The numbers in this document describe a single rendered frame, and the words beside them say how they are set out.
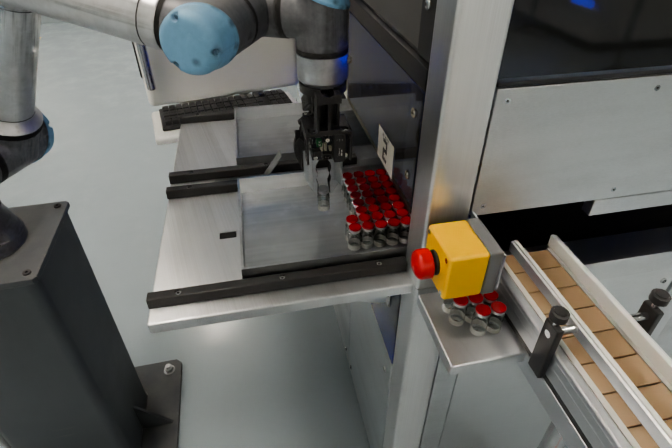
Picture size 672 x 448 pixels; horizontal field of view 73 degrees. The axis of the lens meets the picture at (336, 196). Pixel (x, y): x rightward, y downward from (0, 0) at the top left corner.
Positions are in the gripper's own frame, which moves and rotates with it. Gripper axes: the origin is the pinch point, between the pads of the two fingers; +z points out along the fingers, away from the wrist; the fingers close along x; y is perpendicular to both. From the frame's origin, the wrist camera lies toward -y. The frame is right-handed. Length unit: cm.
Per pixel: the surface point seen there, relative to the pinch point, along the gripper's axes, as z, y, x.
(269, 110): 5.5, -44.9, -6.3
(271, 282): 5.6, 16.7, -11.0
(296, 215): 7.3, -1.2, -4.9
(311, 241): 7.3, 6.7, -3.3
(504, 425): 58, 21, 38
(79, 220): 96, -132, -101
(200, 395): 96, -25, -38
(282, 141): 7.3, -30.8, -4.5
